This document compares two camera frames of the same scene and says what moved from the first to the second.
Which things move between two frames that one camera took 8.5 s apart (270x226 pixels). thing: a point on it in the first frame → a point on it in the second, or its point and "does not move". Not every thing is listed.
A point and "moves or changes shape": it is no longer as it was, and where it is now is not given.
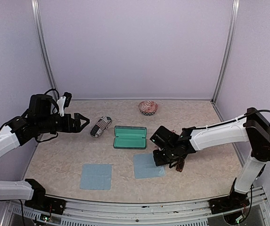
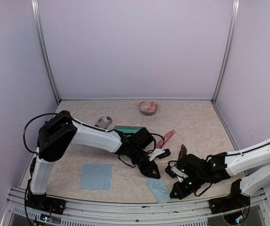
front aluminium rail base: x=86 y=212 does not move
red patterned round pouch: x=148 y=108 does not move
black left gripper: x=68 y=127 → x=147 y=171
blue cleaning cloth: x=145 y=166 moves or changes shape
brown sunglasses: x=179 y=165 moves or changes shape
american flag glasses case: x=101 y=126 does not move
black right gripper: x=158 y=161 → x=179 y=196
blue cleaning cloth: x=95 y=176 does not move
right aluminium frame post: x=229 y=52 does not move
